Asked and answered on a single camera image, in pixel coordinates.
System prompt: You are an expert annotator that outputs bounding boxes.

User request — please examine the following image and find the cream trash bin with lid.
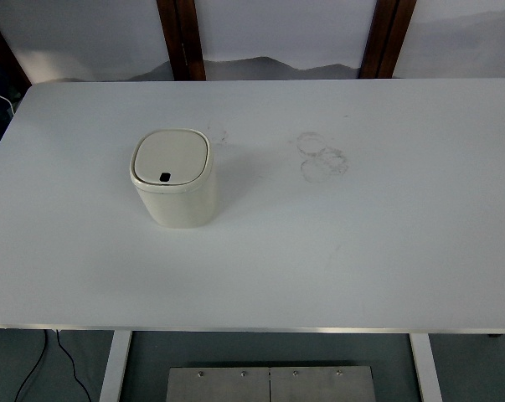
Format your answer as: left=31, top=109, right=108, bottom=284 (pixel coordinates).
left=129, top=127, right=217, bottom=229

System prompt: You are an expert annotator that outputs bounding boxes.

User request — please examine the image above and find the grey landscape print screen panel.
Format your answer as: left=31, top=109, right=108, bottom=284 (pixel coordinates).
left=0, top=0, right=176, bottom=84
left=392, top=0, right=505, bottom=80
left=195, top=0, right=379, bottom=81

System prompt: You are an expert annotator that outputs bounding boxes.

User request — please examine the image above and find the grey metal plate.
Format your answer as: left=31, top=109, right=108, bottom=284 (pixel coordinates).
left=165, top=365, right=377, bottom=402

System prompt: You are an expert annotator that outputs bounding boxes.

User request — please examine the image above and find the white table leg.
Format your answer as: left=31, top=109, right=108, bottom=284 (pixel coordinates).
left=410, top=332, right=445, bottom=402
left=98, top=330, right=133, bottom=402

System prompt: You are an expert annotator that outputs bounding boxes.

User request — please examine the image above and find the brown wooden screen post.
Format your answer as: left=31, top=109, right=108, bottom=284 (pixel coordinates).
left=358, top=0, right=417, bottom=80
left=156, top=0, right=208, bottom=82
left=0, top=10, right=33, bottom=87

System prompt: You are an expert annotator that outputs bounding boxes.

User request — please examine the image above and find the thin black floor cable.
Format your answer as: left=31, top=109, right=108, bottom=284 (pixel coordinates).
left=13, top=328, right=50, bottom=402
left=55, top=328, right=92, bottom=402

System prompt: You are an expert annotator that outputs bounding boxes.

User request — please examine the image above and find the thin white cable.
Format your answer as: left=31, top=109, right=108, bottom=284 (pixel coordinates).
left=0, top=78, right=18, bottom=122

